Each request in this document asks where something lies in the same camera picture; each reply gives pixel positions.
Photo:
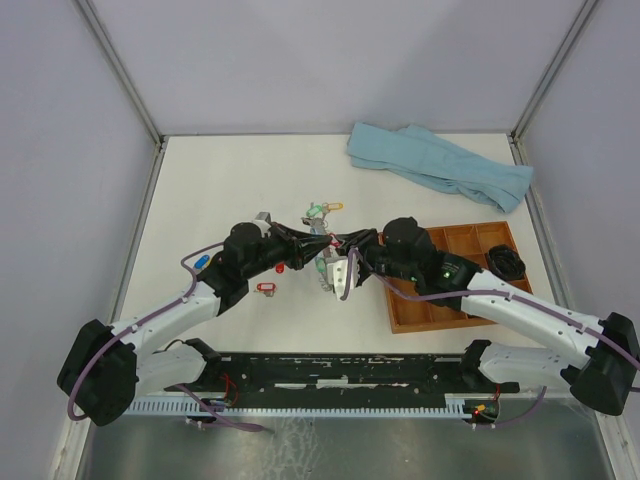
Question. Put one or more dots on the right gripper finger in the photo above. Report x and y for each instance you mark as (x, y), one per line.
(364, 237)
(345, 247)

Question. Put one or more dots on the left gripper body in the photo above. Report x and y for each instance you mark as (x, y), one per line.
(281, 247)

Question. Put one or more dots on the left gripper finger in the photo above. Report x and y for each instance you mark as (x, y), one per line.
(307, 240)
(306, 252)

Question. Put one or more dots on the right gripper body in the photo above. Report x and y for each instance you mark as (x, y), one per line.
(373, 255)

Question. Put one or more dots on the large keyring holder blue handle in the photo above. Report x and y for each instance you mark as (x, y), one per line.
(325, 260)

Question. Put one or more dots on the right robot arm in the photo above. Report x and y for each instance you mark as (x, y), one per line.
(595, 359)

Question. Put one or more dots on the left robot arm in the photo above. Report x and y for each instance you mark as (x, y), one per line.
(108, 366)

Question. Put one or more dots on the green yellow tag key bunch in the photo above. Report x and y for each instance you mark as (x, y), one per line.
(315, 215)

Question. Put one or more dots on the coloured tag key bunch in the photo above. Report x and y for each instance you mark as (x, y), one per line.
(201, 263)

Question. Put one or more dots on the light blue cloth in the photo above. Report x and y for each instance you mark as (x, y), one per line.
(418, 155)

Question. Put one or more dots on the rolled black tie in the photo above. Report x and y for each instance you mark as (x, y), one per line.
(504, 262)

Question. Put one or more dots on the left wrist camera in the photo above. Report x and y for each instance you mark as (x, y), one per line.
(263, 218)

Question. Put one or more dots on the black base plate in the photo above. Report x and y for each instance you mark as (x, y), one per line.
(316, 380)

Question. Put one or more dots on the grey cable duct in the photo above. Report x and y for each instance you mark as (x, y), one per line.
(181, 405)

